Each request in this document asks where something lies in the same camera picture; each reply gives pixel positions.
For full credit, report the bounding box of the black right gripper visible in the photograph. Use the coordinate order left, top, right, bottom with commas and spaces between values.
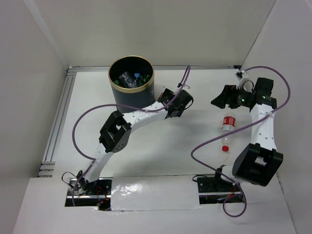
211, 85, 251, 109

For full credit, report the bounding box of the red cap cola bottle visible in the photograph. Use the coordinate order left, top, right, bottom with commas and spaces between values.
221, 112, 236, 153

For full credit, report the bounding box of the green bottle with cap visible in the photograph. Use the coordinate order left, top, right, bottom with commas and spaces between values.
140, 75, 151, 84

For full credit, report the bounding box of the blue label water bottle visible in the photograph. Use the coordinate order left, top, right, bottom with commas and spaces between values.
134, 73, 142, 87

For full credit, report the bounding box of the clear crushed plastic bottle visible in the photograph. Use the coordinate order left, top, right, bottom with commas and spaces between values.
118, 72, 137, 89

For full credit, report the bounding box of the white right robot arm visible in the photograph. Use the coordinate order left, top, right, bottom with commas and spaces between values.
211, 78, 283, 191

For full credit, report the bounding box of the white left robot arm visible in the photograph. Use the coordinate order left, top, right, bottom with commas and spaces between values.
77, 85, 194, 195

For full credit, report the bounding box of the dark bin with gold rim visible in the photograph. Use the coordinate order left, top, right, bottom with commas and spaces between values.
108, 56, 155, 113

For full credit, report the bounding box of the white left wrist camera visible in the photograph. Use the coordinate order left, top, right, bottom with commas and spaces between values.
177, 84, 191, 91

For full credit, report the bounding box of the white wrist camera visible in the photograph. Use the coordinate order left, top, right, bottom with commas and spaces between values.
177, 84, 191, 91
235, 70, 251, 89

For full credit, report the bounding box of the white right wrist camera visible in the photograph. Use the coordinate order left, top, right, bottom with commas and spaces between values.
235, 70, 251, 89

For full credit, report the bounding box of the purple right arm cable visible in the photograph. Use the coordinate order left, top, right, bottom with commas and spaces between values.
190, 65, 291, 218

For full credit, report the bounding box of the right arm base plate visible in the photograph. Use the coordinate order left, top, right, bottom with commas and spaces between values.
192, 175, 243, 205

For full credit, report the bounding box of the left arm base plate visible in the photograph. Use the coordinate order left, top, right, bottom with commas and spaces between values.
65, 178, 112, 211

